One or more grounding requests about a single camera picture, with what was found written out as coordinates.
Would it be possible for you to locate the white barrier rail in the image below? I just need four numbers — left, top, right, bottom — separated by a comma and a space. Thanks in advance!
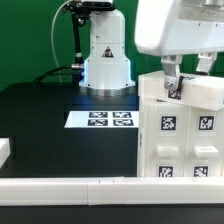
0, 138, 10, 168
0, 177, 224, 206

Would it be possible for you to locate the white door panel with handle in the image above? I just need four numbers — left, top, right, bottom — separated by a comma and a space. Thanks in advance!
153, 101, 188, 177

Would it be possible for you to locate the white front barrier rail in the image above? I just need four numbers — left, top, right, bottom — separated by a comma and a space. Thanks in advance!
0, 177, 224, 206

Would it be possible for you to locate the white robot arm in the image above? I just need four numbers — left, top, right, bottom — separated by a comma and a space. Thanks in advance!
79, 0, 224, 94

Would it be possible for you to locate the grey cable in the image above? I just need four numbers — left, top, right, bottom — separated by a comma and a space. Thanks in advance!
50, 0, 76, 69

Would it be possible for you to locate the white tag calibration sheet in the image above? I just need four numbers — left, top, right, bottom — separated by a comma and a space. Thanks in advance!
64, 111, 139, 128

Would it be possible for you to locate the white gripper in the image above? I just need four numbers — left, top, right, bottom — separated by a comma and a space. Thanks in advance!
134, 0, 224, 90

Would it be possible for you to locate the black camera stand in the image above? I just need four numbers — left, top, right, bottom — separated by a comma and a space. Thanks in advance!
62, 0, 116, 70

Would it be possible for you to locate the white cabinet block with tags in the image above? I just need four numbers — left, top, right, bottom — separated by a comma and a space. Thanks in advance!
138, 71, 224, 111

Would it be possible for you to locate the white left barrier rail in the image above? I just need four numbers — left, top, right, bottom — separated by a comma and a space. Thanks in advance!
0, 138, 10, 168

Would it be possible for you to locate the white cabinet body box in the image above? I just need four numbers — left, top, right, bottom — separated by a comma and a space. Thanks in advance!
137, 98, 224, 177

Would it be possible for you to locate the black cable on table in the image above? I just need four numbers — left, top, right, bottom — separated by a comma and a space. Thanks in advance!
32, 64, 85, 84

